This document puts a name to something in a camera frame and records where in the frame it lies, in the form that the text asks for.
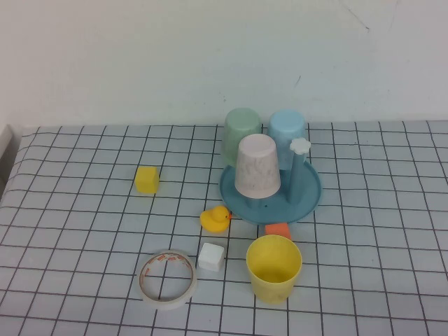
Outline white cube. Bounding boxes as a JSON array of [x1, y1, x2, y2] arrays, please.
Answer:
[[197, 242, 225, 272]]

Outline yellow rubber duck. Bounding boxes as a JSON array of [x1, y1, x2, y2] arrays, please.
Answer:
[[199, 205, 233, 233]]

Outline orange cube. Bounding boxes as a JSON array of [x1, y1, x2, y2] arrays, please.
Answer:
[[264, 222, 292, 242]]

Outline white tape roll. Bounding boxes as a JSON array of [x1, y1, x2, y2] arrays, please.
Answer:
[[136, 248, 199, 311]]

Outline teal cup stand tray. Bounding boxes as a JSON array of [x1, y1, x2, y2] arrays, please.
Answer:
[[219, 137, 323, 225]]

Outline yellow cube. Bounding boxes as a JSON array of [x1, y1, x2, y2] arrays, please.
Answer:
[[134, 166, 160, 194]]

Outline light blue plastic cup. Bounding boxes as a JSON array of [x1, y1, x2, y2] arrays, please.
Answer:
[[267, 109, 309, 172]]

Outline grey checked tablecloth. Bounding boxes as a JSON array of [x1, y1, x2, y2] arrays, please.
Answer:
[[0, 120, 448, 336]]

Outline pink speckled plastic cup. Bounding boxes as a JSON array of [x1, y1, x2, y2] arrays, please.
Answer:
[[233, 134, 282, 200]]

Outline yellow plastic cup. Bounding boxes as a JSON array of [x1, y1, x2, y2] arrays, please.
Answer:
[[246, 234, 303, 305]]

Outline white ledge board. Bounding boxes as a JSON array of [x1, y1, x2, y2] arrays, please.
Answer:
[[0, 124, 22, 186]]

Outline green plastic cup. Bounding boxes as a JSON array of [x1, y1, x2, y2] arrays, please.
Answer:
[[223, 107, 263, 168]]

